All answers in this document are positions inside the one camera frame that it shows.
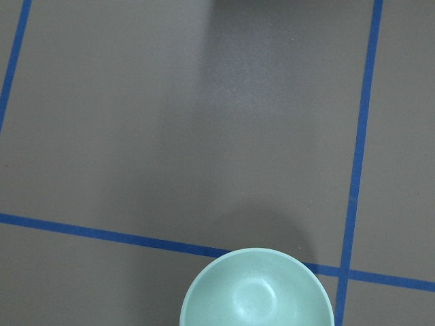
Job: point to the green bowl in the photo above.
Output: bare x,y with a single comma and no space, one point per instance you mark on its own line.
256,286

